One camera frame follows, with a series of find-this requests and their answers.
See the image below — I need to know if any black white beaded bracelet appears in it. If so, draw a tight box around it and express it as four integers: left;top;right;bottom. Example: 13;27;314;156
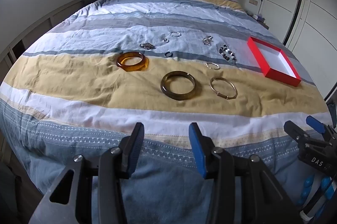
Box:
219;43;238;63

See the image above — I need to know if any dark olive bangle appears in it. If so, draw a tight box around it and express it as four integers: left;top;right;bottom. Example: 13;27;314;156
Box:
160;71;197;101

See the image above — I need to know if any striped bed duvet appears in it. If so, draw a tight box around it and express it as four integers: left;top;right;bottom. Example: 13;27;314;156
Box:
1;0;336;223

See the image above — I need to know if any small twisted silver bracelet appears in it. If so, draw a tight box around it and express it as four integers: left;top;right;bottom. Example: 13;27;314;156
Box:
205;61;221;71

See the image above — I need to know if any amber resin bangle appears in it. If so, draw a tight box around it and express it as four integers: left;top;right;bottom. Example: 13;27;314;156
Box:
116;51;147;72

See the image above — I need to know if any red jewelry box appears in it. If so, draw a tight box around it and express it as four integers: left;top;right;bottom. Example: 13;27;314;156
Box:
247;37;302;87

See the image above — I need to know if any white wardrobe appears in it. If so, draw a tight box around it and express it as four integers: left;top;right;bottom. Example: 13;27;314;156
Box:
259;0;336;101

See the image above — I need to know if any wooden nightstand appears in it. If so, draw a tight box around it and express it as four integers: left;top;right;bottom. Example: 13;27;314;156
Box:
246;11;269;30

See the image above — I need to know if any low wooden shelf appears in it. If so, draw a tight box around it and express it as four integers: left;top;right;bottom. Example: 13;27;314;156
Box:
1;0;84;81

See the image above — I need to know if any thin gold bangle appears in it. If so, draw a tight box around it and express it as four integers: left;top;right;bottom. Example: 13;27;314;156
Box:
210;77;238;100

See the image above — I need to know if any silver brooch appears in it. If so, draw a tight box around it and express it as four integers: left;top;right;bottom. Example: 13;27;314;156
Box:
139;42;155;50

